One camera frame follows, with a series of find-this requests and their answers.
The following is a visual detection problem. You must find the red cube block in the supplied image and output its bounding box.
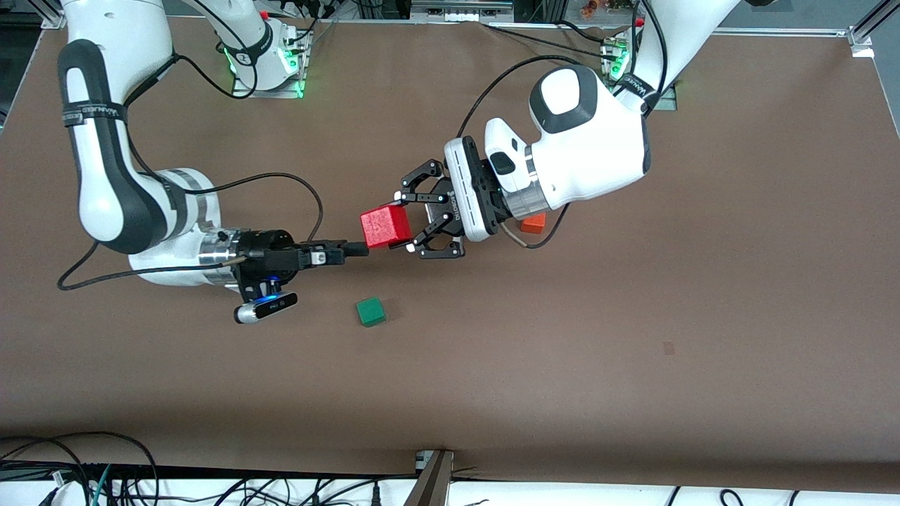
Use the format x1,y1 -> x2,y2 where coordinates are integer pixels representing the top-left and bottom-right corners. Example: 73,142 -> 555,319
360,205 -> 411,249

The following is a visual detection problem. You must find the green cube block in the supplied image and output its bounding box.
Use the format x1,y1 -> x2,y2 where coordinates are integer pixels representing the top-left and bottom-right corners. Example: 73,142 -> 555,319
355,296 -> 387,328

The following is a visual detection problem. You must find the brown paper table cover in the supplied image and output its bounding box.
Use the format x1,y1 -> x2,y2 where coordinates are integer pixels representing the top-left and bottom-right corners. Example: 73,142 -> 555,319
0,14 -> 900,493

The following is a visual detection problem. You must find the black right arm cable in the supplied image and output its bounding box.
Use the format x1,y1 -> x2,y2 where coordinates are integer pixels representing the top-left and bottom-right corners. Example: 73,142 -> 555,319
58,53 -> 324,290

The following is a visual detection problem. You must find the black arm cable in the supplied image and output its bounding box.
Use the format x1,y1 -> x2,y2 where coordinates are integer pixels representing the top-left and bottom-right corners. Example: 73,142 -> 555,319
457,0 -> 669,250
58,53 -> 324,290

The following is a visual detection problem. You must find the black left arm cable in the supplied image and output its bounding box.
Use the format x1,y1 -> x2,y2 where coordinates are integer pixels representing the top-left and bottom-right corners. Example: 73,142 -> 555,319
457,0 -> 669,250

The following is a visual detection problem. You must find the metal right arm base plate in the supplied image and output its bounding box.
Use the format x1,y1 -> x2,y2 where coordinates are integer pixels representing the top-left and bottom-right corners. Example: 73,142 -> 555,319
231,32 -> 310,99

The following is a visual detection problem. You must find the black base cable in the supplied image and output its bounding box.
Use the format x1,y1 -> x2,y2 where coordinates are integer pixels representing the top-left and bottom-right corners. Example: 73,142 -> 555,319
482,24 -> 609,57
557,20 -> 611,44

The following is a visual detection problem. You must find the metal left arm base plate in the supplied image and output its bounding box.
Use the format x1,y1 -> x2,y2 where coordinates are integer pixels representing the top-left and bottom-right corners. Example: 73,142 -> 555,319
601,35 -> 679,112

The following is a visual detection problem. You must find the black looping cable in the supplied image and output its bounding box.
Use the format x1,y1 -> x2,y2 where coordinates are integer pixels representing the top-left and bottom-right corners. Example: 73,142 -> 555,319
0,431 -> 160,506

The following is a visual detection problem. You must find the silver table edge rail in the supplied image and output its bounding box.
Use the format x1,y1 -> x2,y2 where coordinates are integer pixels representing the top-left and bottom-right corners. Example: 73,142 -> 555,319
717,27 -> 851,37

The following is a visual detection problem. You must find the aluminium frame corner strut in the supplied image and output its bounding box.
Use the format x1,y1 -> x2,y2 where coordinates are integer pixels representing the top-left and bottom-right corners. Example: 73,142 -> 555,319
847,0 -> 900,58

